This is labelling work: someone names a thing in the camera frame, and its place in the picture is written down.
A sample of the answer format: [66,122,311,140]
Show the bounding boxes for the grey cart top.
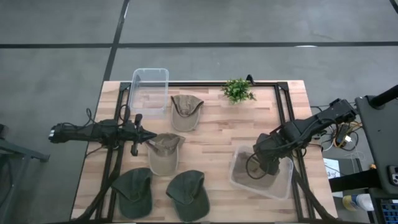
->
[355,94,398,197]

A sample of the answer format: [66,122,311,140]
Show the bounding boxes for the black aluminium rig frame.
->
[73,80,340,224]

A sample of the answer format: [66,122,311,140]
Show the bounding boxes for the tan baseball cap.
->
[232,151,280,189]
[145,133,187,177]
[170,94,205,133]

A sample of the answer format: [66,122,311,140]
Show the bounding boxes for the grey metal stand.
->
[0,123,51,224]

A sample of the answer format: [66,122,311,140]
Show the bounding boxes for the black power strip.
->
[336,123,352,144]

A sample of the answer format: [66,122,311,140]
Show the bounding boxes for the black cable bundle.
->
[309,105,361,154]

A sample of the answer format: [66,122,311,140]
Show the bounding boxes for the white and yellow bottle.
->
[341,192,375,213]

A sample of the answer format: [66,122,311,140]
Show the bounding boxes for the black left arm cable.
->
[84,104,132,126]

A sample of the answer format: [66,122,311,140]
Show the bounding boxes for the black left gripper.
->
[119,113,158,157]

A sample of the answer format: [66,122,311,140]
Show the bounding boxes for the small green artificial plant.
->
[221,77,257,105]

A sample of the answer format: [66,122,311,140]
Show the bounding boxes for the white paper sheet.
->
[322,157,343,180]

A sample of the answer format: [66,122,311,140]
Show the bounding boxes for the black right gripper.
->
[252,131,287,176]

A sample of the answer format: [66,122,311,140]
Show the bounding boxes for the black cart bar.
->
[328,169,384,193]

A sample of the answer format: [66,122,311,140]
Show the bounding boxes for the clear plastic storage bin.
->
[229,144,295,200]
[129,67,170,115]

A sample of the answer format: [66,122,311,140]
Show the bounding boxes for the dark green baseball cap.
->
[165,169,211,223]
[111,167,154,220]

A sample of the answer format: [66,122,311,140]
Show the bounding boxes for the black pole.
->
[369,84,398,109]

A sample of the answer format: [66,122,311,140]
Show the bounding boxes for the black right gripper cable loop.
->
[246,153,270,181]

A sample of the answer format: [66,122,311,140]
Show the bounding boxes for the yellow cable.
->
[333,120,364,149]

